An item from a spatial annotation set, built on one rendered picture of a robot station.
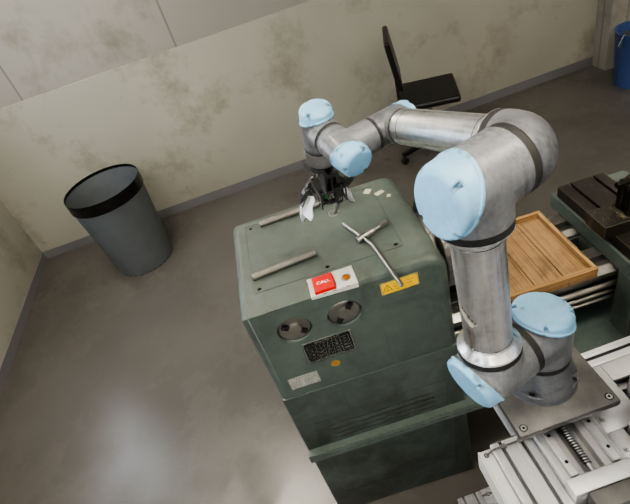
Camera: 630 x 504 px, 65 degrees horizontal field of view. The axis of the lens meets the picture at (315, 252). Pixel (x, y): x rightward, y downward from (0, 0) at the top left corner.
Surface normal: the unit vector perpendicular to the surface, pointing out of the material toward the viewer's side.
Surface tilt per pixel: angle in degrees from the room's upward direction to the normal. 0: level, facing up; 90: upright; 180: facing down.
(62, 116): 90
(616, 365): 0
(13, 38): 90
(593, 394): 0
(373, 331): 90
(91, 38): 90
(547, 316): 7
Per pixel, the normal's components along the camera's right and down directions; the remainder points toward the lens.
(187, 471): -0.25, -0.74
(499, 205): 0.43, 0.47
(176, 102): 0.22, 0.58
